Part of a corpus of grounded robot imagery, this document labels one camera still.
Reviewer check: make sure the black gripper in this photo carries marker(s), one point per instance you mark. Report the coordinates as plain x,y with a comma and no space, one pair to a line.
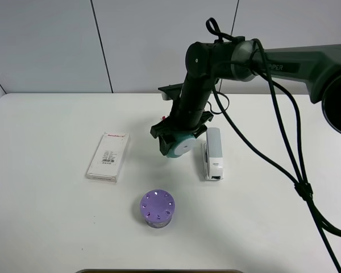
180,122

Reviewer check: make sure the teal pencil sharpener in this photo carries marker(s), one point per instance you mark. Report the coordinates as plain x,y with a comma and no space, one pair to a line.
184,143

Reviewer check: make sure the dark green robot arm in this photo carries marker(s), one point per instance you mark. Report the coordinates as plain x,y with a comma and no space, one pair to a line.
318,67

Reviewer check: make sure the white and grey stapler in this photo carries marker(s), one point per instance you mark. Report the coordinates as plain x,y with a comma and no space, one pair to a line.
212,155

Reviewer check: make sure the purple round container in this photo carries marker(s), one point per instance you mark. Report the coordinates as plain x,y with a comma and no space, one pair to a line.
157,208

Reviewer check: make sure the white flat box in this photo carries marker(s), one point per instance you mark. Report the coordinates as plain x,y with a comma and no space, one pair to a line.
108,159

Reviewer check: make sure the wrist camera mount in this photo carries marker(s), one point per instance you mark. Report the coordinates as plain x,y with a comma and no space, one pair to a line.
170,92

